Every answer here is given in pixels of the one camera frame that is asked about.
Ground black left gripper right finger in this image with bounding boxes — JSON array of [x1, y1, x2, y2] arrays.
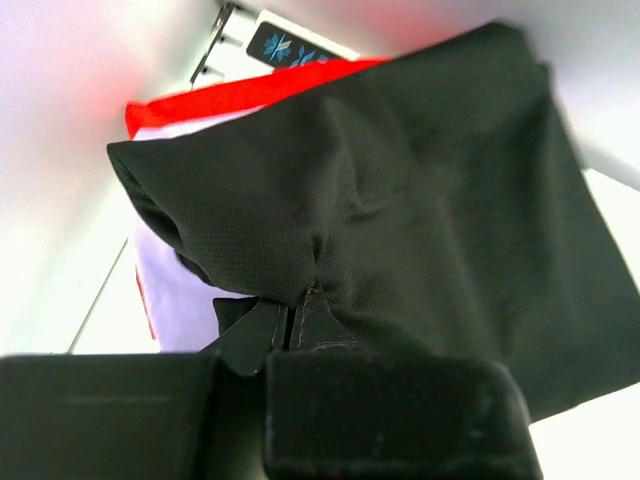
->
[[263, 284, 542, 479]]

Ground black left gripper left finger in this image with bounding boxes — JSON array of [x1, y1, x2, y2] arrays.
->
[[1, 300, 289, 479]]

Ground black t-shirt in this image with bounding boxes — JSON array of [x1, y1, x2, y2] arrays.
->
[[107, 22, 639, 420]]

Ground folded red t-shirt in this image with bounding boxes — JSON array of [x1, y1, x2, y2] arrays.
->
[[123, 55, 391, 341]]

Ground black card blue snowflakes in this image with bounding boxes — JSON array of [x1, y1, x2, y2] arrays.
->
[[246, 22, 339, 68]]

